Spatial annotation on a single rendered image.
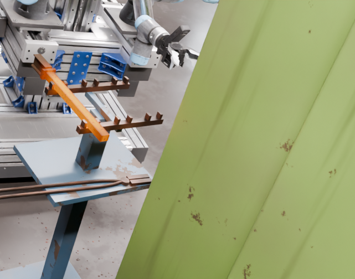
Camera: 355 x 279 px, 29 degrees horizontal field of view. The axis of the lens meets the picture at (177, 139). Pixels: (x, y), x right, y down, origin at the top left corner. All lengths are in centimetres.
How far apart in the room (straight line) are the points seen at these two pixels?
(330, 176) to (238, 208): 41
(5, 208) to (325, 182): 199
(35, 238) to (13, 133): 53
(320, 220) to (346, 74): 31
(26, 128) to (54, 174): 109
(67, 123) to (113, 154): 104
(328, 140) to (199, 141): 52
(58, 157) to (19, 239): 78
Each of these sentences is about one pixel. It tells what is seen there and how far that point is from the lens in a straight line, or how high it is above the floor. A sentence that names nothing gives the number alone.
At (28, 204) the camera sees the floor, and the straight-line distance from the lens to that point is 325.
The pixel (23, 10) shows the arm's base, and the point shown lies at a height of 84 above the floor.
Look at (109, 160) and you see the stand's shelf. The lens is 243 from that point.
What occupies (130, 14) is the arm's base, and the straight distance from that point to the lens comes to 316.
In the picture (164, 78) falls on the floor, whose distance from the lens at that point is 462.
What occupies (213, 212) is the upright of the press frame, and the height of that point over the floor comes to 99.
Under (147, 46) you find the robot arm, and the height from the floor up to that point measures 92.
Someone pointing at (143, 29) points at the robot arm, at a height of 98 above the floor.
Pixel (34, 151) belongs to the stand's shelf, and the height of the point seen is 71.
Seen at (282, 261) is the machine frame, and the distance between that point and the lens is 159.
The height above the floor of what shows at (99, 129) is 98.
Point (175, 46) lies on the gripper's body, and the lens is 264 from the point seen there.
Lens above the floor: 208
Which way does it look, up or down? 31 degrees down
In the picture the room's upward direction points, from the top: 21 degrees clockwise
